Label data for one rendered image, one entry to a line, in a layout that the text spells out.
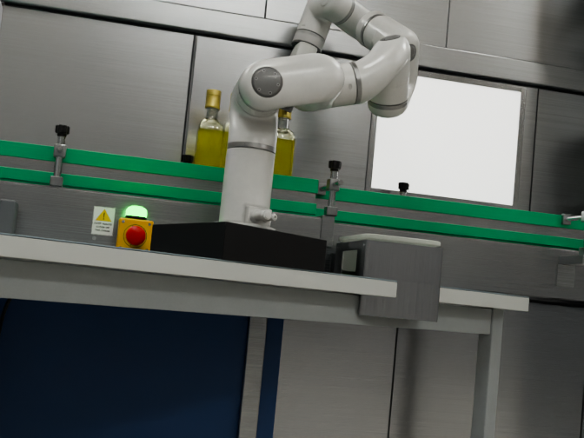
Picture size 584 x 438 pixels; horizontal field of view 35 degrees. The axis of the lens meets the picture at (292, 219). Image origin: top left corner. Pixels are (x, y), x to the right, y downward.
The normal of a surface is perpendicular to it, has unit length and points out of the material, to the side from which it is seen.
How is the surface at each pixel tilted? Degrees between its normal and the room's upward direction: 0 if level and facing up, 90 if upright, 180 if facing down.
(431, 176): 90
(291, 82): 91
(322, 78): 90
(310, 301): 90
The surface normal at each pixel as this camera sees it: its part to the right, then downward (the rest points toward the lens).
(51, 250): 0.65, 0.00
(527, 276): 0.23, -0.06
